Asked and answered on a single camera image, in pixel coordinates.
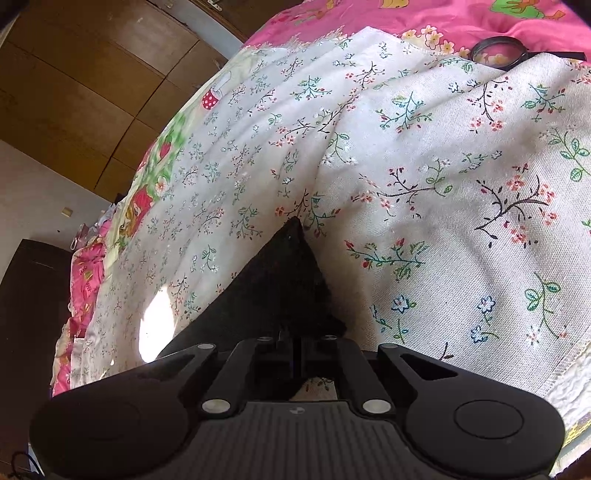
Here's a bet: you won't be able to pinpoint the black magnifying glass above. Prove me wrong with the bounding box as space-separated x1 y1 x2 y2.
470 36 587 73

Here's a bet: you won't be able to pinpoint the black cable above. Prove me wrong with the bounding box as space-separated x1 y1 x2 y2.
6 451 45 480

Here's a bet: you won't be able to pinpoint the wooden wardrobe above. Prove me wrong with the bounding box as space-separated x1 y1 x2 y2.
0 0 219 204

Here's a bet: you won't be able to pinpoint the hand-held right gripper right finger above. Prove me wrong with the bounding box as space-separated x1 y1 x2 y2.
295 334 445 415

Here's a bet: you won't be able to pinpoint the white floral bed sheet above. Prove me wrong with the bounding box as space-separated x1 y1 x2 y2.
69 25 591 416

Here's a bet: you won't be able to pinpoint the wooden door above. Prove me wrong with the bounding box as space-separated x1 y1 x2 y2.
191 0 319 45

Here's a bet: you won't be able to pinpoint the black pants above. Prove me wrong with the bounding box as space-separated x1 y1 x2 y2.
154 216 348 365

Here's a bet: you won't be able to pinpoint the pink cartoon quilt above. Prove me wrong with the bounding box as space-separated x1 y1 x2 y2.
51 0 591 444

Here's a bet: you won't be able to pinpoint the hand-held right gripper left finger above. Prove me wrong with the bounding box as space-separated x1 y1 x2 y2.
157 336 296 415

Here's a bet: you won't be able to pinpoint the dark wooden headboard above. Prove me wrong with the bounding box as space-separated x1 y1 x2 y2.
0 239 77 462

